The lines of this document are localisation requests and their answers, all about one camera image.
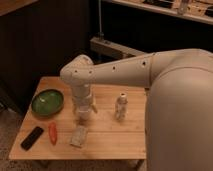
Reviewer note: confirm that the dark wooden cabinet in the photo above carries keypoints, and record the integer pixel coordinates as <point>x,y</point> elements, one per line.
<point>37,41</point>

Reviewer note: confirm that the vertical metal pole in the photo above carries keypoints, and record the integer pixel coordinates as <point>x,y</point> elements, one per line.
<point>101,34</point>

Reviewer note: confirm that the grey metal beam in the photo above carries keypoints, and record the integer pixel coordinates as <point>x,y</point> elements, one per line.
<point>111,49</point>

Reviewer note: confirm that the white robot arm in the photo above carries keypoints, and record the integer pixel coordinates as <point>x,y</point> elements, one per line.
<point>179,107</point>

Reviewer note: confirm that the wooden side table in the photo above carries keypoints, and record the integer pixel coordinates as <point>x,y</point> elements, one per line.
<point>106,138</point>

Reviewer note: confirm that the red pepper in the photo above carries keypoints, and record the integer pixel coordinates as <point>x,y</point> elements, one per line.
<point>52,132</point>

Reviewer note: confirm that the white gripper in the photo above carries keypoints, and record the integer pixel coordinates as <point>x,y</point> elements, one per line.
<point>83,100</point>

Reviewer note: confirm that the cluttered back shelf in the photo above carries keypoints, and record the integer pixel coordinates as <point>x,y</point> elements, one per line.
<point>194,10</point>

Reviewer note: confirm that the beige sponge block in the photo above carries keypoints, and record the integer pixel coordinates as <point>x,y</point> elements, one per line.
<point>79,136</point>

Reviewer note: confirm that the black remote control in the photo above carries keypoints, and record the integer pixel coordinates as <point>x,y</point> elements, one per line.
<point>31,138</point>

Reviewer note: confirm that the green ceramic bowl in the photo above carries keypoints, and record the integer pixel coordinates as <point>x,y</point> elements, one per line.
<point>47,102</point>

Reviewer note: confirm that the small clear bottle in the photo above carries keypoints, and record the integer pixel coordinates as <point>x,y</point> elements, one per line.
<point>121,106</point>

